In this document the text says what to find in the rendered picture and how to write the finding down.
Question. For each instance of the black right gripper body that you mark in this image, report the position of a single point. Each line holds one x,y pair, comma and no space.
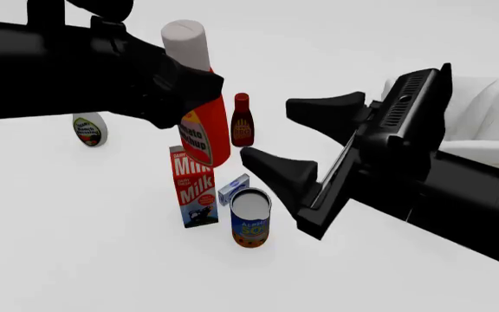
379,162

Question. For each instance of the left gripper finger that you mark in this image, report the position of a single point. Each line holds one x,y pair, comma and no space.
202,86

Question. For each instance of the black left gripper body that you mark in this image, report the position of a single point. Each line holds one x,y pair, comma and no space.
166,94

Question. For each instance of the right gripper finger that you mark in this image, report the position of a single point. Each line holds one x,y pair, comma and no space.
327,113
282,172

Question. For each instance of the red ketchup bottle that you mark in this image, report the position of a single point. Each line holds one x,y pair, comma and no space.
215,130

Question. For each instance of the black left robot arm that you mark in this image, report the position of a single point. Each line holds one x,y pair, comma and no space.
37,71

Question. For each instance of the white basket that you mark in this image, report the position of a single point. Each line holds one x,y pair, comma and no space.
490,107

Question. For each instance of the small blue-white printed box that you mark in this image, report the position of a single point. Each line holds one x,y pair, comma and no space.
233,188

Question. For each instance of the dark red BBQ sauce bottle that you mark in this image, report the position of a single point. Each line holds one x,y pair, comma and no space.
243,126

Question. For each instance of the blue and orange soup can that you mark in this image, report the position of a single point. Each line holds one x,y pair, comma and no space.
250,227

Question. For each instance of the white ranch dressing bottle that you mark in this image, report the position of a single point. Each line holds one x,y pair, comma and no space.
90,131

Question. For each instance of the red and white milk carton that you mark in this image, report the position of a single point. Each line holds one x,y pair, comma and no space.
195,191

